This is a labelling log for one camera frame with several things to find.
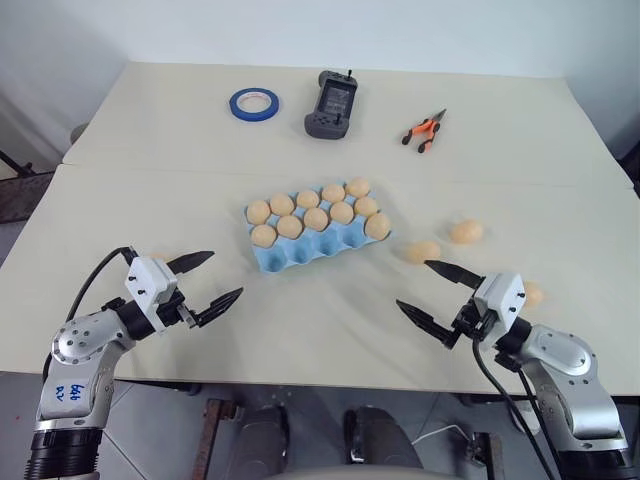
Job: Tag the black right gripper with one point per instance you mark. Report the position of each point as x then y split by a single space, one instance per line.
469 322

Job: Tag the rusty metal bar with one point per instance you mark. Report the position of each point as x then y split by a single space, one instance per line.
489 455
215 430

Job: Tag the blue tape roll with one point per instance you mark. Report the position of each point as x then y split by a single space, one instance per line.
250 116

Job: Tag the dark rounded shape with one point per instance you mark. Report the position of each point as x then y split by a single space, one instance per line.
380 440
262 440

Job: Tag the orange black pliers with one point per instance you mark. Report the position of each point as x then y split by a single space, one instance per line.
425 127

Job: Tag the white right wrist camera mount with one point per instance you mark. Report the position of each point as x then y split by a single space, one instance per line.
500 295

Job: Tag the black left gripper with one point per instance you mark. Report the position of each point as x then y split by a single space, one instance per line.
173 311

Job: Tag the black metal stand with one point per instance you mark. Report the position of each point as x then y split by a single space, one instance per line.
25 192

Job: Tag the tan egg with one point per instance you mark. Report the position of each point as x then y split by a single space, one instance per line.
259 212
263 235
342 212
290 226
377 225
533 294
333 193
315 219
358 187
422 251
365 206
282 203
308 199
466 231

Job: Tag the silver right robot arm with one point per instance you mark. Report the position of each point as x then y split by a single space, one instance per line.
565 360

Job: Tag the blue egg tray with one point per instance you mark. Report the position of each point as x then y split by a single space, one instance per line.
300 255

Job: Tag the dark object beside table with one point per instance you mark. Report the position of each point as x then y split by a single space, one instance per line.
635 175

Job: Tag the grey handheld remote controller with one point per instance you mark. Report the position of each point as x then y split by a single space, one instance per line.
325 125

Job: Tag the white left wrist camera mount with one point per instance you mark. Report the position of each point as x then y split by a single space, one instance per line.
150 285

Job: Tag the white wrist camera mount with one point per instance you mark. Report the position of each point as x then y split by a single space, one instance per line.
500 295
150 285

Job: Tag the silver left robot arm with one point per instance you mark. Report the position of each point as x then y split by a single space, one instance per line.
75 370

